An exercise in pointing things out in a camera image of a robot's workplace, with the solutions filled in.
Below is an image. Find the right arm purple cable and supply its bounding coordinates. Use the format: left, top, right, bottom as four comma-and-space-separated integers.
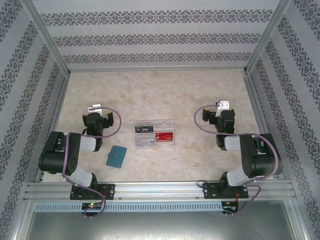
194, 104, 280, 218

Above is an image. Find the aluminium corner post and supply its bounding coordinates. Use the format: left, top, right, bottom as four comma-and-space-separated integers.
21, 0, 71, 76
242, 0, 293, 75

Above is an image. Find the slotted grey cable duct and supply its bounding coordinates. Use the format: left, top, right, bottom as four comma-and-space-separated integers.
33, 201, 223, 213

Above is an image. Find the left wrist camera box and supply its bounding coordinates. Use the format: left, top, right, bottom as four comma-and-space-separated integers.
87, 104, 104, 116

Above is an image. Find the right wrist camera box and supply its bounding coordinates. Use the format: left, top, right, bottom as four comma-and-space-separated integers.
215, 99, 231, 117

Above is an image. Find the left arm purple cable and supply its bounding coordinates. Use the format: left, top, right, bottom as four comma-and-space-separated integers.
61, 106, 123, 220

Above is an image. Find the aluminium mounting rail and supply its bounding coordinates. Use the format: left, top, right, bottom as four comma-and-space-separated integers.
24, 181, 293, 202

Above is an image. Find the black VIP card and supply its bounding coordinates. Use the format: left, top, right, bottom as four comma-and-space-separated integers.
135, 125, 155, 134

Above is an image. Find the grey metal sheet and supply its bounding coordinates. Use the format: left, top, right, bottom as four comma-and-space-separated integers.
22, 211, 310, 240

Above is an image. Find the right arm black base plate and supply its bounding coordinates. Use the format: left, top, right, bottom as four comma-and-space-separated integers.
202, 182, 250, 200

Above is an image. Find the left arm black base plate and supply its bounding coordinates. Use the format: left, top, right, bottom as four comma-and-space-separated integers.
69, 183, 116, 201

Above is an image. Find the red VIP card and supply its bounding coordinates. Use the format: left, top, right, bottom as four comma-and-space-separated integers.
154, 131, 175, 142

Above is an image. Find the aluminium side frame rail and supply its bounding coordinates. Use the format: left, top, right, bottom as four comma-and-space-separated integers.
33, 74, 71, 185
244, 73, 286, 181

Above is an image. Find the silver grey card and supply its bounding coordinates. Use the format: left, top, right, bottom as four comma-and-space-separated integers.
136, 139, 156, 147

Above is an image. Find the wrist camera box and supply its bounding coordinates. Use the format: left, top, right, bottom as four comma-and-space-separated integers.
87, 104, 104, 116
215, 99, 231, 117

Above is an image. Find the teal leather card holder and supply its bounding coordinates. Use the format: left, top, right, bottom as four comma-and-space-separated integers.
105, 145, 128, 168

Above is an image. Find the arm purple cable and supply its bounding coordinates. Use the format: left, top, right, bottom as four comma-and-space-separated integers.
194, 104, 280, 218
61, 106, 123, 220

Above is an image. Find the aluminium back frame rail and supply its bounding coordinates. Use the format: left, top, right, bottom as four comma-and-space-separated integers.
67, 65, 247, 74

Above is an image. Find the clear plastic organizer box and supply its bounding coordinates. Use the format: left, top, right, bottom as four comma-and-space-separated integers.
133, 119, 177, 151

